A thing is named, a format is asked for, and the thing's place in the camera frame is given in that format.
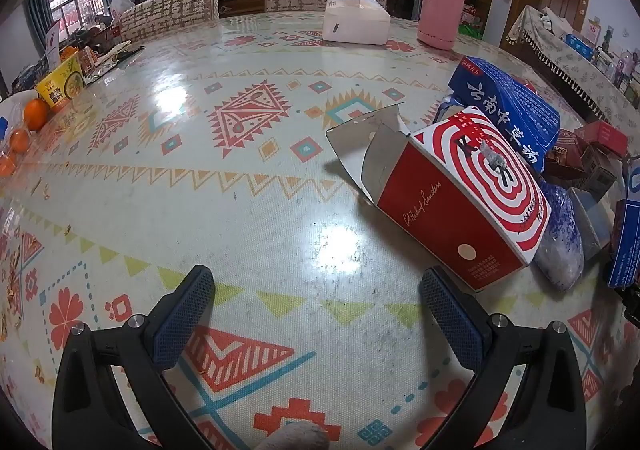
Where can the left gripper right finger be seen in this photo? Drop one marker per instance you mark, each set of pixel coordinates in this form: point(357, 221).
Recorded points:
point(525, 391)

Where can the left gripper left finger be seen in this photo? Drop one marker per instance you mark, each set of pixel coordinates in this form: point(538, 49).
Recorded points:
point(88, 411)

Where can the blue white plastic bag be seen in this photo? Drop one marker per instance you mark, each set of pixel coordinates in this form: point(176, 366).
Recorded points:
point(560, 256)

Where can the blue white glove box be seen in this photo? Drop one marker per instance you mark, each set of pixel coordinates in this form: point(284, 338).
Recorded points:
point(626, 260)

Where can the red white KFC box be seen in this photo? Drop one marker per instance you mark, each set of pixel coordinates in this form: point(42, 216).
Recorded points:
point(455, 186)

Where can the blue medicine box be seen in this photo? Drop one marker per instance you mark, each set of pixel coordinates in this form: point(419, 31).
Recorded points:
point(525, 120)

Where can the dark red snack bag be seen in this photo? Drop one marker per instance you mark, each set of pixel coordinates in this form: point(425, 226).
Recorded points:
point(573, 163)

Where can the orange fruit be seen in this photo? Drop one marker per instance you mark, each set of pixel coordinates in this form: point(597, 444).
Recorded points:
point(36, 114)

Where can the sideboard with floral cloth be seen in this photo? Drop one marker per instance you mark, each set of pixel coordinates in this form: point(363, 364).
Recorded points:
point(599, 94)

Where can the patterned chair at left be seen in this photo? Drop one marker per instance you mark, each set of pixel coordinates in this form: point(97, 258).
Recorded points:
point(154, 18)

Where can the white tissue box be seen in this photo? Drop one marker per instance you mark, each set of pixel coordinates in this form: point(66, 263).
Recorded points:
point(356, 21)

